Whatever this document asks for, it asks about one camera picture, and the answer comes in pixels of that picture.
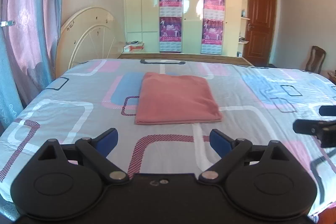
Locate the pink sweater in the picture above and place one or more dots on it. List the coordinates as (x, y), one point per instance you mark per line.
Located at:
(166, 99)

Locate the pink blue curtain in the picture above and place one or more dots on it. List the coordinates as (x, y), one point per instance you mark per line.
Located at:
(30, 32)

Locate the lower right pink calendar poster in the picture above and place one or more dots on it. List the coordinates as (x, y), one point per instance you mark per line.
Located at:
(212, 37)

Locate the cream round headboard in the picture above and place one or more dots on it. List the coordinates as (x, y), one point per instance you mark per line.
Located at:
(91, 33)

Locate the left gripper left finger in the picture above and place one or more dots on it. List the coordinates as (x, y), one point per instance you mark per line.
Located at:
(93, 153)

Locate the upper right pink calendar poster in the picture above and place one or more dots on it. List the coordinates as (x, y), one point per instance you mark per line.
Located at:
(214, 9)

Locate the lower left pink calendar poster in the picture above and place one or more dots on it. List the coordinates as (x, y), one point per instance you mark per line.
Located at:
(170, 34)

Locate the stack of books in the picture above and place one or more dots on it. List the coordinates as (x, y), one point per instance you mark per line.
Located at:
(133, 47)

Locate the patterned bed sheet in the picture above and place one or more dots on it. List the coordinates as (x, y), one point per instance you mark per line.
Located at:
(258, 104)

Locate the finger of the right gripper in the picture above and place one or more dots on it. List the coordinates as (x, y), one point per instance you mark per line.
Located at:
(329, 110)
(312, 127)

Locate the wooden bed frame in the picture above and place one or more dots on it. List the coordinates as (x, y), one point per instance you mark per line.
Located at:
(187, 57)

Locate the wooden chair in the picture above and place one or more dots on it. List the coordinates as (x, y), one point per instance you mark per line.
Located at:
(316, 60)

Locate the brown wooden door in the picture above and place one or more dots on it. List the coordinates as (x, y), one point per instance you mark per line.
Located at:
(259, 31)

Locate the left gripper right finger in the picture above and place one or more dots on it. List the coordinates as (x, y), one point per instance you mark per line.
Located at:
(232, 155)

